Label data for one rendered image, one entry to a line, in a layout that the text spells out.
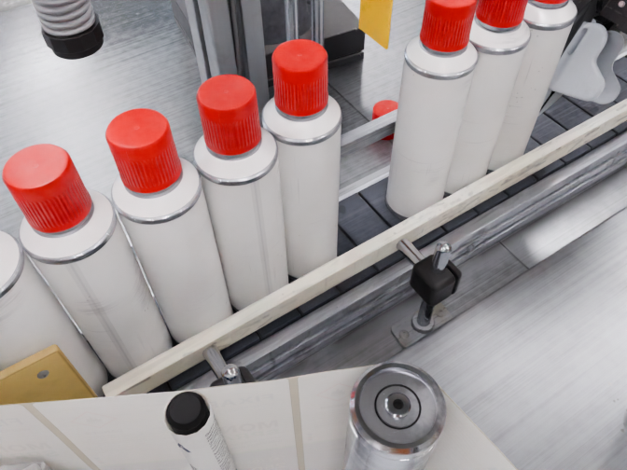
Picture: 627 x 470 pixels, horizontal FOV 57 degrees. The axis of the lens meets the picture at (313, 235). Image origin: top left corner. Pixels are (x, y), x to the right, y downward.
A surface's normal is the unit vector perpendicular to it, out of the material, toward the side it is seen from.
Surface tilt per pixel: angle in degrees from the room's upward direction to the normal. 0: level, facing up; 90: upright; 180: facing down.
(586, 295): 0
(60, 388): 90
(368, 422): 0
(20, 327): 90
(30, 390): 90
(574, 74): 63
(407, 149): 90
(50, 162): 2
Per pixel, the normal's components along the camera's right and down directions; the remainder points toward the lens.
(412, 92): -0.72, 0.55
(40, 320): 0.92, 0.30
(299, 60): -0.01, -0.65
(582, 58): -0.75, 0.11
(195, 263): 0.60, 0.62
